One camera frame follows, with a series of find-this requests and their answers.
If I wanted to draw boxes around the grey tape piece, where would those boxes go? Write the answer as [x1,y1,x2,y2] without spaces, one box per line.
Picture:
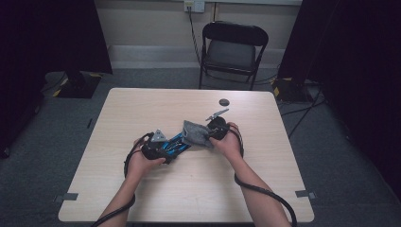
[294,189,317,200]
[53,192,79,203]

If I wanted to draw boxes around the black folding chair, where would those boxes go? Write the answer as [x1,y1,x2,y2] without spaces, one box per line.
[199,21,270,92]

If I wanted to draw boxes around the white wall socket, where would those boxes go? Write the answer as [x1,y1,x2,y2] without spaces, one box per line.
[183,0,206,14]

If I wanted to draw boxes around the black curtain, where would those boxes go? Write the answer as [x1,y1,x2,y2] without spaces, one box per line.
[277,0,401,201]
[0,0,113,159]

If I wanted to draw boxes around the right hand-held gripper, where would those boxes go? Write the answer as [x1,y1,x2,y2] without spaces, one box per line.
[205,108,231,142]

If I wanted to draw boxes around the person's right hand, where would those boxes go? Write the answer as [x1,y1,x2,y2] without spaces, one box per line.
[209,121,244,161]

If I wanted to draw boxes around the black box with yellow tape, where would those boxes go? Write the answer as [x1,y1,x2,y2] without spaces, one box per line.
[271,77,315,104]

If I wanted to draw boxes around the black floor cables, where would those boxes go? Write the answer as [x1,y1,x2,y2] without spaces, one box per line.
[279,84,326,140]

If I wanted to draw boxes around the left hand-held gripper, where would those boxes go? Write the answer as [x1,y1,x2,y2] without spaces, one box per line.
[140,129,175,166]

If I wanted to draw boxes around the person's left hand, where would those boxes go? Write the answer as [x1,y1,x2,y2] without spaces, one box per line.
[125,137,166,182]

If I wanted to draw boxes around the blue and black toy car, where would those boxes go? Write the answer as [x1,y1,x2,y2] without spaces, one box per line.
[162,131,192,157]

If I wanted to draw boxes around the black wall socket cable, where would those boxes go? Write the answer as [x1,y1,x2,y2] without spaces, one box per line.
[187,7,203,64]

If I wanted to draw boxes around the grey cloth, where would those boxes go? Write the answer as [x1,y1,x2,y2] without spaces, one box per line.
[181,119,216,148]

